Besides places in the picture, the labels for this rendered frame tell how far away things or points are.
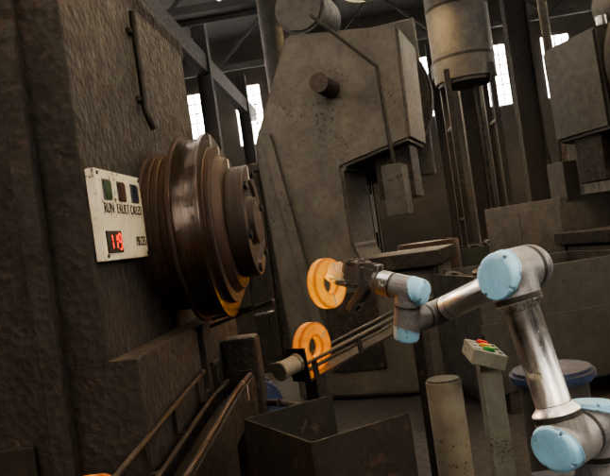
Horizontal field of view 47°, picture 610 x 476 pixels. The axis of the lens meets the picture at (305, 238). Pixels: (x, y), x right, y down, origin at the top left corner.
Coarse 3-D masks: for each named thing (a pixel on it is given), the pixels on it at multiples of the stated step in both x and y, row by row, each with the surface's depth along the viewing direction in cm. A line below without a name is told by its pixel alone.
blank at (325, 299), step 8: (312, 264) 217; (320, 264) 216; (328, 264) 219; (312, 272) 215; (320, 272) 216; (312, 280) 214; (320, 280) 215; (312, 288) 214; (320, 288) 215; (336, 288) 221; (344, 288) 223; (312, 296) 215; (320, 296) 214; (328, 296) 217; (336, 296) 220; (344, 296) 223; (320, 304) 216; (328, 304) 216; (336, 304) 219
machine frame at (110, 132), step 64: (0, 0) 131; (64, 0) 137; (128, 0) 179; (0, 64) 131; (64, 64) 133; (128, 64) 171; (0, 128) 134; (64, 128) 133; (128, 128) 164; (0, 192) 134; (64, 192) 133; (0, 256) 135; (64, 256) 133; (0, 320) 135; (64, 320) 134; (128, 320) 146; (192, 320) 194; (0, 384) 135; (64, 384) 131; (128, 384) 133; (0, 448) 135; (64, 448) 131; (128, 448) 133
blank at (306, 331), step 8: (304, 328) 222; (312, 328) 224; (320, 328) 227; (296, 336) 221; (304, 336) 221; (312, 336) 224; (320, 336) 227; (328, 336) 230; (296, 344) 220; (304, 344) 220; (320, 344) 228; (328, 344) 229; (320, 352) 226; (320, 360) 225; (320, 368) 225
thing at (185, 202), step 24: (192, 144) 169; (216, 144) 187; (192, 168) 161; (192, 192) 158; (192, 216) 157; (192, 240) 157; (192, 264) 159; (192, 288) 162; (216, 288) 163; (216, 312) 172
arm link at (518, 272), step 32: (512, 256) 169; (480, 288) 173; (512, 288) 167; (512, 320) 170; (544, 320) 170; (544, 352) 167; (544, 384) 166; (544, 416) 165; (576, 416) 164; (544, 448) 165; (576, 448) 160
